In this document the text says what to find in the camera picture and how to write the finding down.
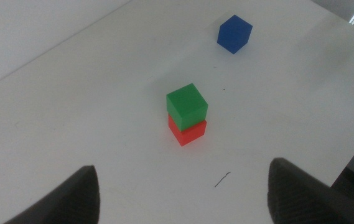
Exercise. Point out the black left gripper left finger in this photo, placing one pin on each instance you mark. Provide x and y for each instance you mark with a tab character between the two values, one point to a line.
71	202

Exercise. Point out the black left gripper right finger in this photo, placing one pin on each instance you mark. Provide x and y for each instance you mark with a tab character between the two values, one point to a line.
301	202

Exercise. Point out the red cube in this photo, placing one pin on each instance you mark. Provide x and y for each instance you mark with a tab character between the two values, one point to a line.
192	135

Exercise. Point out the green cube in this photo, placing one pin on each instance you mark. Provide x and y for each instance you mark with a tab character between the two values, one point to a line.
186	104

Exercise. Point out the blue cube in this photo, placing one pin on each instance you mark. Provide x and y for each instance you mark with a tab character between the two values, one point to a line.
234	34

